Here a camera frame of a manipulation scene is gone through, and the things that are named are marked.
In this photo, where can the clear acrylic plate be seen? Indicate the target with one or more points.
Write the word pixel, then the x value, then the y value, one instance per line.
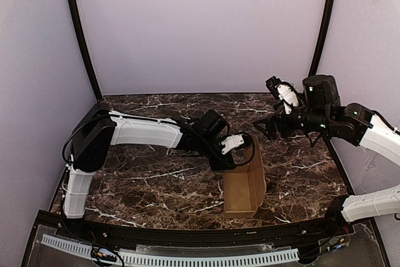
pixel 51 249

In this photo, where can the white slotted cable duct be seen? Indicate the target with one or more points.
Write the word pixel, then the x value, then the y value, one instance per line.
pixel 161 256

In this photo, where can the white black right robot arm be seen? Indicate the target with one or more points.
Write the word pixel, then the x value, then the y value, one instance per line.
pixel 318 109

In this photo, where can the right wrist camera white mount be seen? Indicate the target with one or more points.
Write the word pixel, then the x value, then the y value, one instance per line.
pixel 283 92

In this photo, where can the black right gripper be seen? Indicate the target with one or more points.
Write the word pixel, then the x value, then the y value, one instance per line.
pixel 279 122

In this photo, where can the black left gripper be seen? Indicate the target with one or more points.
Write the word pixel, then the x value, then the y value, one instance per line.
pixel 219 161

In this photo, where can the black front rail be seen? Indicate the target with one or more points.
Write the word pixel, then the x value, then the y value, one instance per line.
pixel 311 238

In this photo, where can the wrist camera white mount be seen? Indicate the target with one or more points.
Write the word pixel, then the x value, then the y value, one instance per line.
pixel 283 92
pixel 235 141

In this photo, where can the black left frame post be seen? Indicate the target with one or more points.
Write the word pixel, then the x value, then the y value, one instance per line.
pixel 84 50

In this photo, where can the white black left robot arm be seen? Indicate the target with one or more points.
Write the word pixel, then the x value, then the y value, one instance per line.
pixel 86 149

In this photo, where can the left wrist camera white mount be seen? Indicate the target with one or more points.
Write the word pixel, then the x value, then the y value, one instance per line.
pixel 235 141

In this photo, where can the brown cardboard box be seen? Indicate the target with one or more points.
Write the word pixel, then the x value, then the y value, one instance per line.
pixel 244 188

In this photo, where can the black frame post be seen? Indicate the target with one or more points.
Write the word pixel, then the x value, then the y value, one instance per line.
pixel 321 38
pixel 84 50

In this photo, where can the black right frame post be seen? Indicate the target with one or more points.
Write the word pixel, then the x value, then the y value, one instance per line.
pixel 321 38

